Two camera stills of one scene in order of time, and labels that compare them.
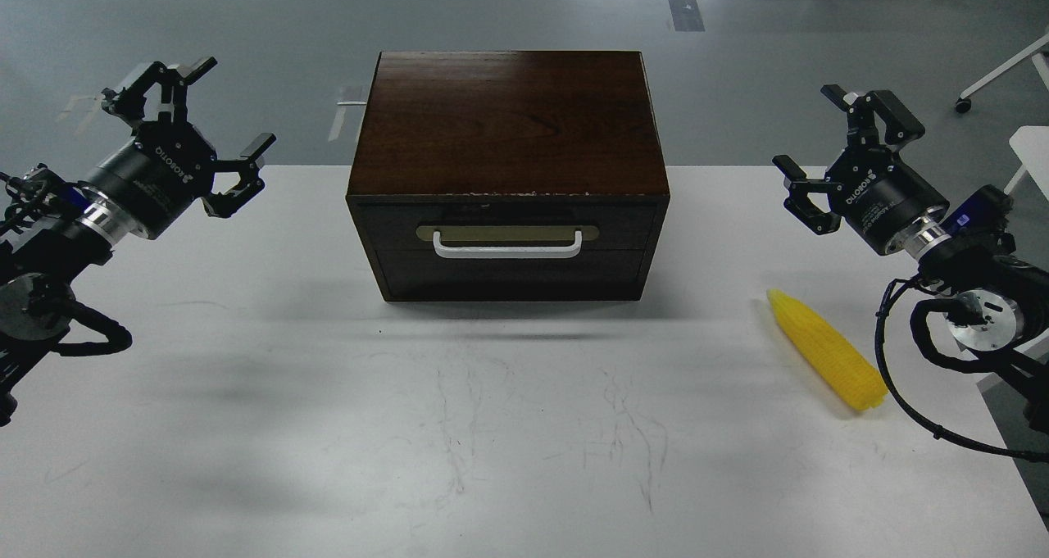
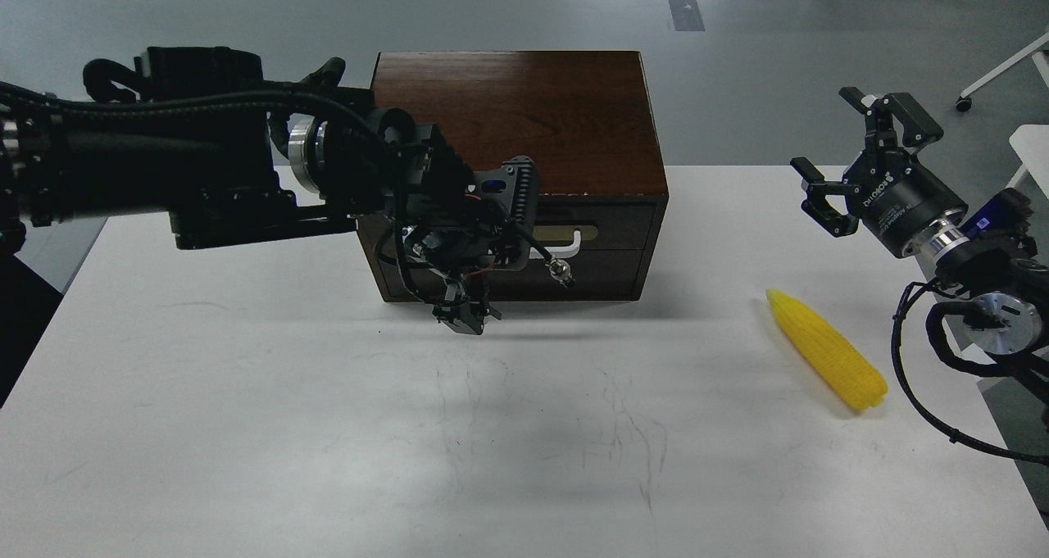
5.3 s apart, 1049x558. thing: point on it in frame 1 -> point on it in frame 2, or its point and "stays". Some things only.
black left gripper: x=165 y=166 -> x=441 y=224
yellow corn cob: x=851 y=374 stays
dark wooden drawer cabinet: x=510 y=176 stays
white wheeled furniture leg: x=964 y=104 stays
